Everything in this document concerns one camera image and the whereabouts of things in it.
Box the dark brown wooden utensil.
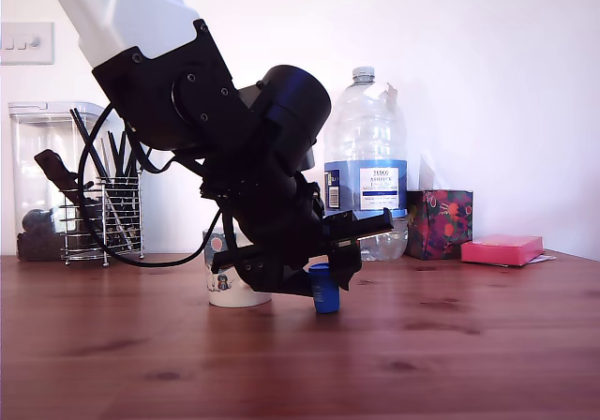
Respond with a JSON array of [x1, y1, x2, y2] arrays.
[[34, 149, 98, 208]]

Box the pink flat box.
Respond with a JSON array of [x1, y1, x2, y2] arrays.
[[460, 234, 545, 268]]

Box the blue coffee capsule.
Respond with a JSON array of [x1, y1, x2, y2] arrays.
[[307, 262, 341, 315]]

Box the clear plastic storage jar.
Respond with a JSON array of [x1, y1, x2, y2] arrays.
[[7, 101, 112, 263]]

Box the white mug with blue cartoon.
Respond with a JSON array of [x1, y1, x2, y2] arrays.
[[202, 227, 274, 309]]

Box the metal wire utensil rack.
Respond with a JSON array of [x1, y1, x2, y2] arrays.
[[59, 177, 145, 267]]

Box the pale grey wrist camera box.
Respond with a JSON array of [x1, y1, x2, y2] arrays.
[[293, 145, 317, 173]]

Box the large clear water bottle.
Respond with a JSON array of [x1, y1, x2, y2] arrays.
[[322, 67, 410, 263]]

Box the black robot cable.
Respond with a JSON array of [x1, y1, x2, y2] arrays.
[[124, 124, 182, 175], [77, 102, 226, 269]]

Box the white light switch plate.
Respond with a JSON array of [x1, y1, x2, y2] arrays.
[[0, 21, 56, 67]]

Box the white tissue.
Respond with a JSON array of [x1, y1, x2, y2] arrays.
[[418, 155, 452, 191]]

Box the thin metal skewer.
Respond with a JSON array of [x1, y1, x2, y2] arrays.
[[100, 137, 135, 250]]

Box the floral tissue box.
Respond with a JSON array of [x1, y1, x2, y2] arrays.
[[405, 188, 474, 261]]

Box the dark round scoop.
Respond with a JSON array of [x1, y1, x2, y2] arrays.
[[22, 208, 54, 233]]

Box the dark coffee beans heap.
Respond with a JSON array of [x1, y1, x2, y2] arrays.
[[16, 231, 65, 263]]

